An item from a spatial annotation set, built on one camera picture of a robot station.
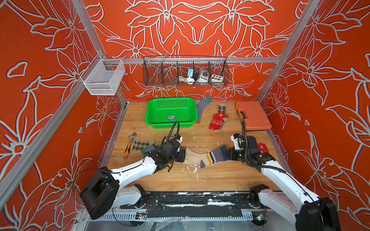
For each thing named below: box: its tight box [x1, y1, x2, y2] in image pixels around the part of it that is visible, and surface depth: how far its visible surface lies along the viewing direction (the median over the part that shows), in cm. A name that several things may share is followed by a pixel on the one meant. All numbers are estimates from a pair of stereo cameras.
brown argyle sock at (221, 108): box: [217, 102, 227, 114], surface depth 117 cm
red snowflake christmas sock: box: [209, 112, 229, 132], surface depth 108 cm
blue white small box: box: [187, 68, 195, 78], surface depth 85 cm
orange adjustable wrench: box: [123, 132, 138, 160], surface depth 94 cm
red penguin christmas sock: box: [257, 142, 270, 154], surface depth 94 cm
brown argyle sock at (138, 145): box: [131, 139, 162, 151], surface depth 96 cm
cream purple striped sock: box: [183, 145, 229, 169], surface depth 87 cm
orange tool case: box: [235, 101, 272, 131], surface depth 108 cm
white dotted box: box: [211, 74, 225, 83], surface depth 96 cm
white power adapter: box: [197, 69, 210, 83], surface depth 93 cm
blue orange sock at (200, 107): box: [196, 96, 213, 124], surface depth 121 cm
